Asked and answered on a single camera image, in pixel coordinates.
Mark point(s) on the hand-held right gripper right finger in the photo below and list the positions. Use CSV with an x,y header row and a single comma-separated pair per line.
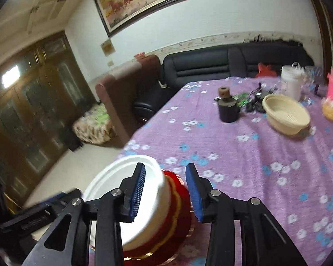
x,y
193,191

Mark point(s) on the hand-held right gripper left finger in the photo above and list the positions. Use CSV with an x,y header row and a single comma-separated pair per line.
x,y
137,191

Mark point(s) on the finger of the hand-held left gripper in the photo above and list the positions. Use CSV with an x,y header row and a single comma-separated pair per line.
x,y
65,194

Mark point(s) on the red ribbed plastic bowl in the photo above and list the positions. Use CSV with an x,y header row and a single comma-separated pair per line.
x,y
174,184

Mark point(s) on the red plate with gold rim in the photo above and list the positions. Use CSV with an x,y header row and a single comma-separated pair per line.
x,y
183,221

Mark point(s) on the white foam bowl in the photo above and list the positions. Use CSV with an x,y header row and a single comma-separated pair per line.
x,y
144,227

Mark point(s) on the cream ribbed plastic bowl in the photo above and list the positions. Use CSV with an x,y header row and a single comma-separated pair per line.
x,y
283,119

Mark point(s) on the purple floral tablecloth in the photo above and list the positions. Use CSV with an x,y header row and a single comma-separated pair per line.
x,y
252,171

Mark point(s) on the floral cushion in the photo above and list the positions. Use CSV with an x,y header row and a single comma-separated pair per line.
x,y
93,127

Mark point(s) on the black cup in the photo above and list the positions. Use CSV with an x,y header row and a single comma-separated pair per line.
x,y
228,113

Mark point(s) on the brown armchair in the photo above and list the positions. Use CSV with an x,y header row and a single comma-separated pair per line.
x,y
122,97

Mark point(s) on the dark wooden cabinet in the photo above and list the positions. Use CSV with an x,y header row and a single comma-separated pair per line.
x,y
30,102

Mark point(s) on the green packet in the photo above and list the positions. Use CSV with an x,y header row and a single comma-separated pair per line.
x,y
242,99

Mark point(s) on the wooden spool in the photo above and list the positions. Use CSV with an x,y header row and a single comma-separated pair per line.
x,y
224,92

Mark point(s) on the black electric motor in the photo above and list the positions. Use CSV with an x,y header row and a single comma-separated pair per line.
x,y
258,99

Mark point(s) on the black leather sofa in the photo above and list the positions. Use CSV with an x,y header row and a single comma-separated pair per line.
x,y
205,63

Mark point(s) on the small pink object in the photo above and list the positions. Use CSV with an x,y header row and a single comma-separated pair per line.
x,y
140,55

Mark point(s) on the red bag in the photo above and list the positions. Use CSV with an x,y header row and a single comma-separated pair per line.
x,y
265,70

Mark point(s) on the white plastic jar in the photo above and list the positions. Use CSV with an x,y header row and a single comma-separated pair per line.
x,y
291,86

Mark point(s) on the yellow snack bag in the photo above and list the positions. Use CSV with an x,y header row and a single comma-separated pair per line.
x,y
330,110

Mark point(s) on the clear plastic bag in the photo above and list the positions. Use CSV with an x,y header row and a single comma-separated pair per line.
x,y
313,74

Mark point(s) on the small wall plaque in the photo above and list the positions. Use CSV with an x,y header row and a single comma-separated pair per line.
x,y
108,47

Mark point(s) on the framed wall painting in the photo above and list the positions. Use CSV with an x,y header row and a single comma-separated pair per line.
x,y
144,0

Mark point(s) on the wooden door frame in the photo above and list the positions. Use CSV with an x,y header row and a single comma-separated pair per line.
x,y
327,27

